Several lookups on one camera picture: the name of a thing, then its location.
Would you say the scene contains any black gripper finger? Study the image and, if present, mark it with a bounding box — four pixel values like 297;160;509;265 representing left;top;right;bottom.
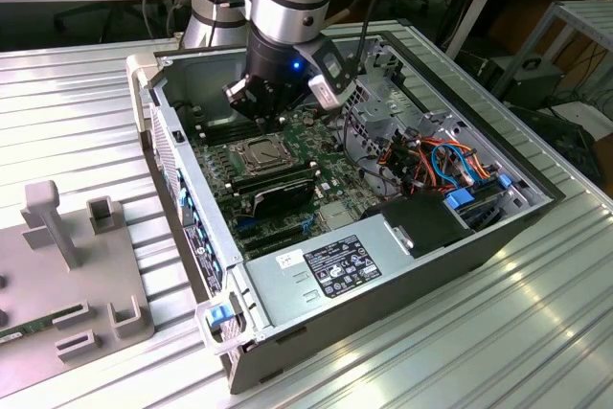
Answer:
268;84;313;135
221;73;271;135

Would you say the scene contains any thin wire locking lever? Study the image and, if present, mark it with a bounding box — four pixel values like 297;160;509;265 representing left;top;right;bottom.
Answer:
231;133;269;148

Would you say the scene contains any silver-topped CPU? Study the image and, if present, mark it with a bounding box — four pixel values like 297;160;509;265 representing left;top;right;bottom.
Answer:
247;140;283;165

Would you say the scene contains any metal socket cover frame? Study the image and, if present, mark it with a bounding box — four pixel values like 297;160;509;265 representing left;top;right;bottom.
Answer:
233;134;289;175

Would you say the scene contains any black empty RAM slot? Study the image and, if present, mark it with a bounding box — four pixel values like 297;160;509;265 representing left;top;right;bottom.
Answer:
199;119;286;146
193;111;284;135

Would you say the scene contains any black installed RAM stick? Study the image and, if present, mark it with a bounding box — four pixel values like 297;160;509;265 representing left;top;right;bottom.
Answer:
229;167;322;193
223;159;319;188

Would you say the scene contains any silver metal drive cage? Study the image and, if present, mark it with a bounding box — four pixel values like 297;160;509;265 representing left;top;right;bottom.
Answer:
340;37;425;145

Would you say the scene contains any green motherboard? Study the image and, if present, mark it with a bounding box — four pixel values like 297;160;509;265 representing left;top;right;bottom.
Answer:
184;102;387;261

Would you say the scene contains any black graphics card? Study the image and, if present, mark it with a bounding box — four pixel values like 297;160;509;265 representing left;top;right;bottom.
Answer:
248;177;318;219

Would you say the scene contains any silver chipset heatsink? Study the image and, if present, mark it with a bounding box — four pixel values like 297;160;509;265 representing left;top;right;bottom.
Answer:
318;201;356;232

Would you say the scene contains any black expansion slot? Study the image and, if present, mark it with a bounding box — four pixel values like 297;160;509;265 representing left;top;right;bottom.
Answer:
237;222;307;243
242;234;310;257

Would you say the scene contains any black office chair base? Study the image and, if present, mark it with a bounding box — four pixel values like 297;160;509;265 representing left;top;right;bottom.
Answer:
51;0;145;44

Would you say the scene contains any black plastic drive cover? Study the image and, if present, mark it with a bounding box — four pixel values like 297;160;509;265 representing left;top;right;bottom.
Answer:
359;190;476;261

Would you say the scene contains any silver power supply unit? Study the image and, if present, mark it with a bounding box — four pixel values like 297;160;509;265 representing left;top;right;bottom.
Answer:
242;215;414;329

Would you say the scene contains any blue disk carrier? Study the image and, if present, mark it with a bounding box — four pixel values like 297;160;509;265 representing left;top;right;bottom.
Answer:
443;188;513;233

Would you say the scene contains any blue case latch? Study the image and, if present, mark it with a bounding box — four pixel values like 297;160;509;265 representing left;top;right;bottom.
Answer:
205;306;235;329

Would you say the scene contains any open grey PC case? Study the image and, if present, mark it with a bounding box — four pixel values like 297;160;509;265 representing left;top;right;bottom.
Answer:
125;30;567;396

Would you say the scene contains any grey parts rack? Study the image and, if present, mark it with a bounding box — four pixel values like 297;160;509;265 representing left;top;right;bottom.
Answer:
0;178;157;387

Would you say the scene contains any black bag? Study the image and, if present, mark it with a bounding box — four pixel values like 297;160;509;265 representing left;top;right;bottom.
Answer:
511;106;605;185

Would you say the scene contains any green RAM stick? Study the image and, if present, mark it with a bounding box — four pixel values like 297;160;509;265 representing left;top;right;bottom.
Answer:
0;302;83;346

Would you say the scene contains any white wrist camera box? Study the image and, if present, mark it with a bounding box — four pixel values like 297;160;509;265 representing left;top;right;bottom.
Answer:
307;74;359;112

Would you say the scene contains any black looped wire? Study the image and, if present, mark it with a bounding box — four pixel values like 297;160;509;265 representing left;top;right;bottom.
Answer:
340;111;403;197

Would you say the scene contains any pale grey case handle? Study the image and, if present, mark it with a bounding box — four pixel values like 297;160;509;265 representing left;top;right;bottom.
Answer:
193;301;253;357
125;54;167;135

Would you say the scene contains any orange power wire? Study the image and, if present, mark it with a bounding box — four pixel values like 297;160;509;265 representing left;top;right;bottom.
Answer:
377;138;497;197

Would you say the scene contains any blue data wire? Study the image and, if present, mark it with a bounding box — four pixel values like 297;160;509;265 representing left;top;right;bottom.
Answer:
429;140;480;188

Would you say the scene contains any black box with handle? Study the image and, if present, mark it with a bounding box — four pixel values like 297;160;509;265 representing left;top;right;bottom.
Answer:
497;57;567;111

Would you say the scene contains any grey metal frame shelf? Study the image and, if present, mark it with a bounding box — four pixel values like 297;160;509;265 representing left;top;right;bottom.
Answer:
491;0;613;108

